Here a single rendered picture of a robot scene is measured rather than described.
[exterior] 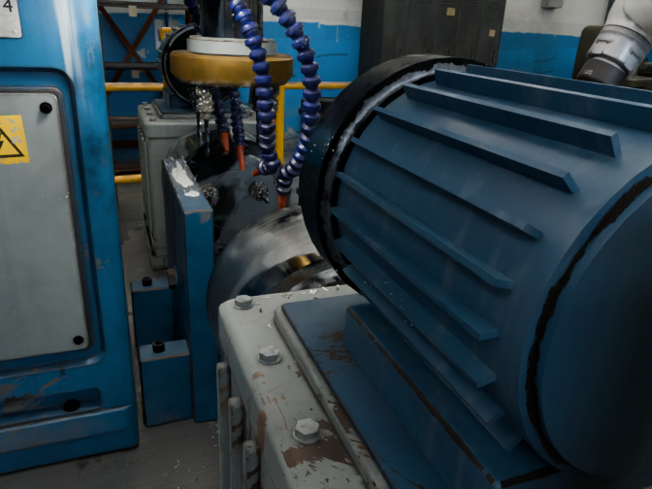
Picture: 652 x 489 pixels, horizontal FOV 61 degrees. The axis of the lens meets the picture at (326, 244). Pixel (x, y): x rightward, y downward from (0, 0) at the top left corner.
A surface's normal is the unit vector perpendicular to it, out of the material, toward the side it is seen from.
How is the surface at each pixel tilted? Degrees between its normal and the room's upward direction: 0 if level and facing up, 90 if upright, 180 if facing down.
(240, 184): 90
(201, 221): 90
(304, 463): 0
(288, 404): 0
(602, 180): 41
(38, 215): 90
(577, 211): 49
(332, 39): 90
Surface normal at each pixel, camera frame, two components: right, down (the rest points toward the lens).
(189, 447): 0.04, -0.93
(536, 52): 0.43, 0.36
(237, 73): 0.19, 0.37
